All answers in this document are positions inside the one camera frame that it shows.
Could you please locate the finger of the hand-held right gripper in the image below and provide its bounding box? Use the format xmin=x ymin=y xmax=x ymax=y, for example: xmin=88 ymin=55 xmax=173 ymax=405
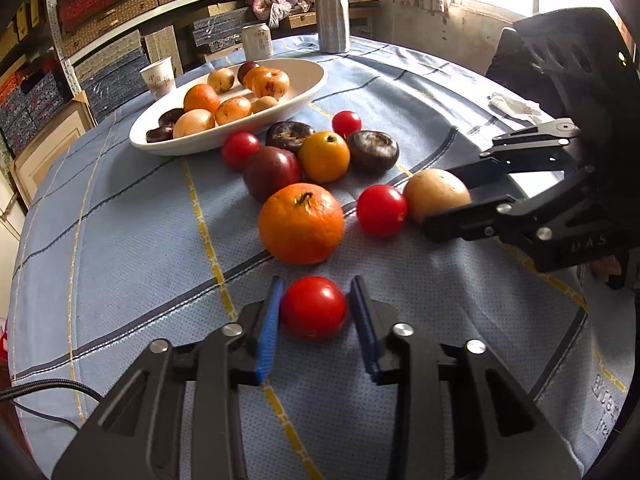
xmin=446 ymin=119 xmax=581 ymax=188
xmin=422 ymin=167 xmax=598 ymax=241

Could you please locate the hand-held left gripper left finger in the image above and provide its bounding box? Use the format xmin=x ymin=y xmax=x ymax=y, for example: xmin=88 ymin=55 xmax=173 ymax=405
xmin=52 ymin=276 xmax=285 ymax=480

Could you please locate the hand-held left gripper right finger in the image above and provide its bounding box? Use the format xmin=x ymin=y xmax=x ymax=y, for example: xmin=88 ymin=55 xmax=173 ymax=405
xmin=351 ymin=275 xmax=583 ymax=480

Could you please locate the red tomato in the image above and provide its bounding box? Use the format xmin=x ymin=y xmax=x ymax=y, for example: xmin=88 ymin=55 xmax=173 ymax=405
xmin=280 ymin=276 xmax=348 ymax=341
xmin=332 ymin=110 xmax=362 ymax=139
xmin=221 ymin=131 xmax=262 ymax=171
xmin=356 ymin=185 xmax=408 ymax=238

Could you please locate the white oval plate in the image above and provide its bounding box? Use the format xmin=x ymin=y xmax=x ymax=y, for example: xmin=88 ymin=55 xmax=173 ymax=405
xmin=129 ymin=57 xmax=329 ymax=157

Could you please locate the yellow-orange round fruit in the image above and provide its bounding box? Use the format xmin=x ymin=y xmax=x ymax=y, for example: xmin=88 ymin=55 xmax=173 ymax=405
xmin=215 ymin=96 xmax=252 ymax=126

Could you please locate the person's right hand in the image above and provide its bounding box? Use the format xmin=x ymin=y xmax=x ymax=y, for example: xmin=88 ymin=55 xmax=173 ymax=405
xmin=592 ymin=255 xmax=623 ymax=278

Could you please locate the crumpled white tissue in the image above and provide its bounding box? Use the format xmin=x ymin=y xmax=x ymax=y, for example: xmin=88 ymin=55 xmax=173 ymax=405
xmin=487 ymin=92 xmax=543 ymax=123

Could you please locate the large orange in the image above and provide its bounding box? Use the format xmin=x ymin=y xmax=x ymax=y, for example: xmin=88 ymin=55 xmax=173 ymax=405
xmin=257 ymin=183 xmax=345 ymax=266

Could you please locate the blue checked tablecloth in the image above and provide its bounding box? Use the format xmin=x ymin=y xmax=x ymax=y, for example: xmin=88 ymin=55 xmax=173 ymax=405
xmin=7 ymin=35 xmax=631 ymax=480

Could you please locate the orange tangerine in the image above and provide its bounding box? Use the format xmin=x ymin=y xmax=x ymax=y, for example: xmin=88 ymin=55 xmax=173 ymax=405
xmin=298 ymin=131 xmax=351 ymax=184
xmin=183 ymin=84 xmax=221 ymax=114
xmin=244 ymin=66 xmax=271 ymax=92

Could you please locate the silver metal bottle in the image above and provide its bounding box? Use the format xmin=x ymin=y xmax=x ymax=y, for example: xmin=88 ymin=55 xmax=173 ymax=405
xmin=315 ymin=0 xmax=351 ymax=54

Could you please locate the silver drink can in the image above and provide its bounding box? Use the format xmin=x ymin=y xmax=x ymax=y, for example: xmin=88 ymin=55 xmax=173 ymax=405
xmin=241 ymin=22 xmax=274 ymax=61

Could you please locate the white paper cup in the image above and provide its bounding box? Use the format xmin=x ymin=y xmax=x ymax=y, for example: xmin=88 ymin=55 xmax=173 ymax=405
xmin=139 ymin=57 xmax=176 ymax=99

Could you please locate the pink cloth bundle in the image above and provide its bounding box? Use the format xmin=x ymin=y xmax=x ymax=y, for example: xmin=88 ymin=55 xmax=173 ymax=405
xmin=246 ymin=0 xmax=313 ymax=28

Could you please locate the wooden cabinet door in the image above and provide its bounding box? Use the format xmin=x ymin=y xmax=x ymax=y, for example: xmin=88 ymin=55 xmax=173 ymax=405
xmin=10 ymin=92 xmax=98 ymax=208

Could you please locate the pile of blue yellow boxes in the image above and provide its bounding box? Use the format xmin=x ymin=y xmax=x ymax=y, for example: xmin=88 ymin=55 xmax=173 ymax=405
xmin=0 ymin=0 xmax=76 ymax=156

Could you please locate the shelf stack of woven boxes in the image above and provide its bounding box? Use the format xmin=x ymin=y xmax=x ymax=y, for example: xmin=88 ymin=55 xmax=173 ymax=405
xmin=50 ymin=0 xmax=381 ymax=86

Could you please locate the black cable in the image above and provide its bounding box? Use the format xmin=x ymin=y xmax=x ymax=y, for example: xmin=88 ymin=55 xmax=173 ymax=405
xmin=0 ymin=380 xmax=106 ymax=428

